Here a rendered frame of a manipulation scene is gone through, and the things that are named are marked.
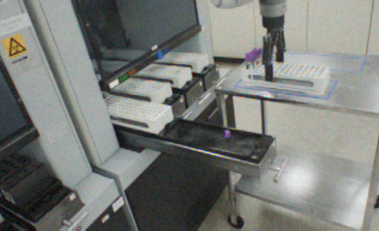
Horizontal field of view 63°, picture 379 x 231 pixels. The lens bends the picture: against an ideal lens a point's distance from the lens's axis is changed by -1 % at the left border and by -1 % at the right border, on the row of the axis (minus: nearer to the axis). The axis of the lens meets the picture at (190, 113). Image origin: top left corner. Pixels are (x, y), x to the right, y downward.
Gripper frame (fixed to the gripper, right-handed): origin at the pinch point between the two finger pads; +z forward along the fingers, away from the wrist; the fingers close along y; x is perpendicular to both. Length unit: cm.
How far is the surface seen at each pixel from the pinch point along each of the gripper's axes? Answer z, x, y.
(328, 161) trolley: 59, -16, 26
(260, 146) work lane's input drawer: 5.5, -10.2, -37.9
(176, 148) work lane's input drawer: 8.1, 14.2, -45.5
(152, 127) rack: 3, 24, -44
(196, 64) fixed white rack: 1.7, 35.9, 1.2
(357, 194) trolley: 59, -32, 9
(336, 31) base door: 48, 17, 189
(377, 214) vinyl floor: 87, -41, 28
